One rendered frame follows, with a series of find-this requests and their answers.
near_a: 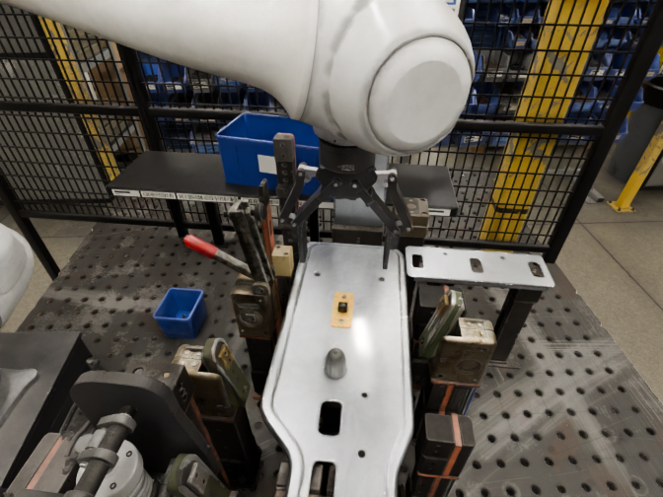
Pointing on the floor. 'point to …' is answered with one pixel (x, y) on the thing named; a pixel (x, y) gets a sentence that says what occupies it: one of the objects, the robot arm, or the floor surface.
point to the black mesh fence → (621, 104)
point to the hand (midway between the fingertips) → (343, 254)
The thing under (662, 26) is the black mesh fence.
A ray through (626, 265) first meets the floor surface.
